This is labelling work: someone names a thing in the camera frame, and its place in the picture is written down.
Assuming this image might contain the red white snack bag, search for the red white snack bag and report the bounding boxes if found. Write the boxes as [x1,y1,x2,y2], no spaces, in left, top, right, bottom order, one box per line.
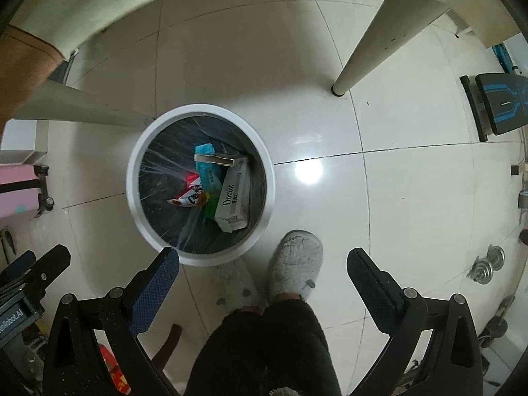
[166,174,210,208]

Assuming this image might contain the long pink white box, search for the long pink white box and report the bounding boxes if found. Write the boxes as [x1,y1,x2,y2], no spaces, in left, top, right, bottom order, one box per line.
[215,158,250,233]

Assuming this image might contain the teal green snack bag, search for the teal green snack bag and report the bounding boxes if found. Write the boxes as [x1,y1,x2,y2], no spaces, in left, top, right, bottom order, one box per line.
[194,143,222,197]

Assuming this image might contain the white round trash bin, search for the white round trash bin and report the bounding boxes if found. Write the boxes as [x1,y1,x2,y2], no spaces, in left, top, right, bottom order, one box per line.
[126,104,276,266]

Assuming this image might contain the pink suitcase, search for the pink suitcase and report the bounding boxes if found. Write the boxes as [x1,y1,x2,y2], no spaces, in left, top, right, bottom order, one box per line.
[0,165,54,229]

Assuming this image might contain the left grey slipper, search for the left grey slipper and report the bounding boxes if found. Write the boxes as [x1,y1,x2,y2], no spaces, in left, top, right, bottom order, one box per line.
[213,257,261,313]

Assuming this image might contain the grey slipper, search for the grey slipper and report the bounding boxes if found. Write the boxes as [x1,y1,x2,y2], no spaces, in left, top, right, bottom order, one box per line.
[213,257,261,313]
[268,230,323,300]

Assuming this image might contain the right grey slipper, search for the right grey slipper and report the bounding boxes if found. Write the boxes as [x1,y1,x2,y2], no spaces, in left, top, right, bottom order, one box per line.
[268,230,323,300]

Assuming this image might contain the metal dumbbell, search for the metal dumbbell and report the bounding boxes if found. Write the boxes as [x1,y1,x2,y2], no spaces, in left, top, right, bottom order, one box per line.
[467,245,506,285]

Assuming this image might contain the black trousers legs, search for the black trousers legs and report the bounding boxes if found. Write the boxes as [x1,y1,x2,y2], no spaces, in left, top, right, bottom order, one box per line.
[184,299,341,395]

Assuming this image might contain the white table leg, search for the white table leg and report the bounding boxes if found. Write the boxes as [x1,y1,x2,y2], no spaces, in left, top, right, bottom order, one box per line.
[331,0,448,97]
[13,81,154,130]

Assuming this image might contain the black blue exercise bench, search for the black blue exercise bench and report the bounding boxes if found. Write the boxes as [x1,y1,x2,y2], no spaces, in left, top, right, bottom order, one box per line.
[460,73,527,142]

